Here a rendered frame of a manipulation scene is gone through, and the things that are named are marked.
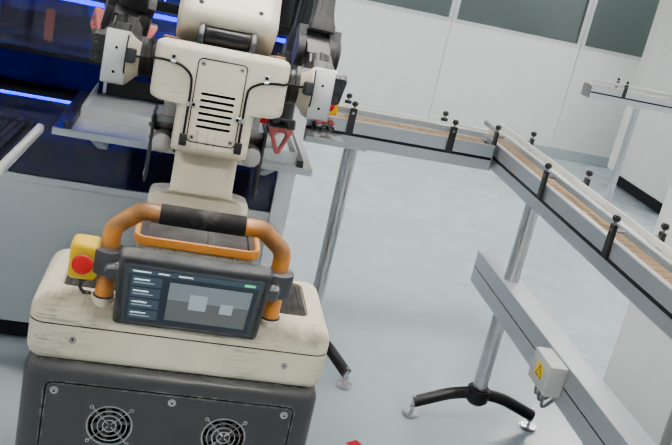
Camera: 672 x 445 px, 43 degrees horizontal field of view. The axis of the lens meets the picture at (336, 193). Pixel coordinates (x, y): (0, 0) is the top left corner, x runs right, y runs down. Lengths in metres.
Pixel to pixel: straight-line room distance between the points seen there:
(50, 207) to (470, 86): 5.39
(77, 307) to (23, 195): 1.32
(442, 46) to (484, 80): 0.50
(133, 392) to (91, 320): 0.16
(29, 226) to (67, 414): 1.30
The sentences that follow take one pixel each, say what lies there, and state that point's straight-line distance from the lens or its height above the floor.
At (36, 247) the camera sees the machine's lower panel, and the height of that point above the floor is 0.36.
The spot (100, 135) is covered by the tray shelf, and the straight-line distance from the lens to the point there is 2.32.
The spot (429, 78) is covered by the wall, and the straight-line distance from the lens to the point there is 7.58.
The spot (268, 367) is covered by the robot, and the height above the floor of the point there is 0.73.
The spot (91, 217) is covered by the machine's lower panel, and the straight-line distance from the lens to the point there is 2.83.
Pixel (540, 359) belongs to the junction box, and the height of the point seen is 0.53.
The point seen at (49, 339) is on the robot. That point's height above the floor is 0.73.
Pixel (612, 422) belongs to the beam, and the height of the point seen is 0.55.
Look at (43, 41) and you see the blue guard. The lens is 2.71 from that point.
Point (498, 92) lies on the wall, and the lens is 7.79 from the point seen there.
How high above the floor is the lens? 1.50
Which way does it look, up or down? 16 degrees down
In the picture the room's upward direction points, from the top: 13 degrees clockwise
